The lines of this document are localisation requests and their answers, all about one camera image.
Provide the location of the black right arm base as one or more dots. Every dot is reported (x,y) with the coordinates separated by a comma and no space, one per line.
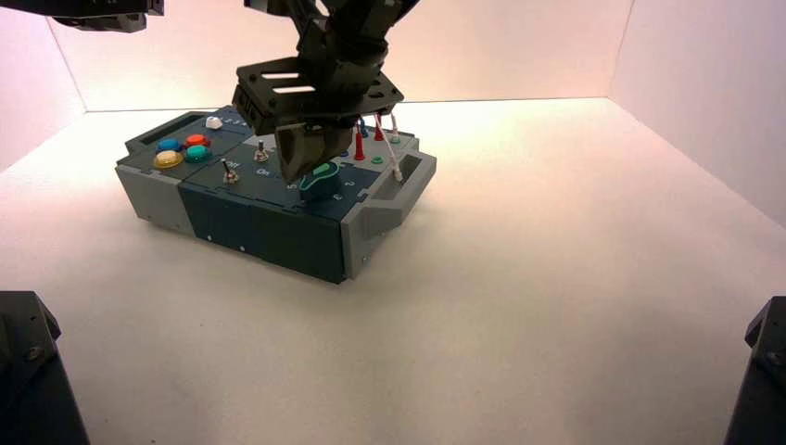
(761,381)

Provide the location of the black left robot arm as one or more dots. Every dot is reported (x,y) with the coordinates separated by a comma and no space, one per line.
(92,7)

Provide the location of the metal toggle switch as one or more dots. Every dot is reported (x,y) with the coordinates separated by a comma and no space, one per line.
(229,174)
(261,153)

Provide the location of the green push button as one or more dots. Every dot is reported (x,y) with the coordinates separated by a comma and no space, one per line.
(198,153)

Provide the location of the teal rotary knob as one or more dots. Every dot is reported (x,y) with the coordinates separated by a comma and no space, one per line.
(319,182)

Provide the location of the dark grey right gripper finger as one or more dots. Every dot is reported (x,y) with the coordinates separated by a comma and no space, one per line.
(338,141)
(298,153)

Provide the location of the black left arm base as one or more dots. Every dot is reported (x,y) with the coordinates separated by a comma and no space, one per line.
(31,381)

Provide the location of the yellow push button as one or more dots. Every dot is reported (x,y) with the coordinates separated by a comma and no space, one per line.
(167,160)

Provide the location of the red push button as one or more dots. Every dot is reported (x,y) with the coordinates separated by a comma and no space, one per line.
(197,140)

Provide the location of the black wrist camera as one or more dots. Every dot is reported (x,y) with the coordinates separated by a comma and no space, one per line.
(252,110)

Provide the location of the teal and grey control box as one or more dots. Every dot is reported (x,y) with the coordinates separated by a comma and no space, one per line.
(276,233)

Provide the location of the white switch cap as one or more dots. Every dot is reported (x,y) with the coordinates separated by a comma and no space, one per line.
(213,122)

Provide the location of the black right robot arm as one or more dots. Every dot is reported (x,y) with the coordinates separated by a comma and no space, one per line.
(368,12)

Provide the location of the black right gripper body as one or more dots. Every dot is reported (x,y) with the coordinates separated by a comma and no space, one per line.
(344,80)

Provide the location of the blue push button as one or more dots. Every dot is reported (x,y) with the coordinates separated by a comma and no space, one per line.
(168,145)

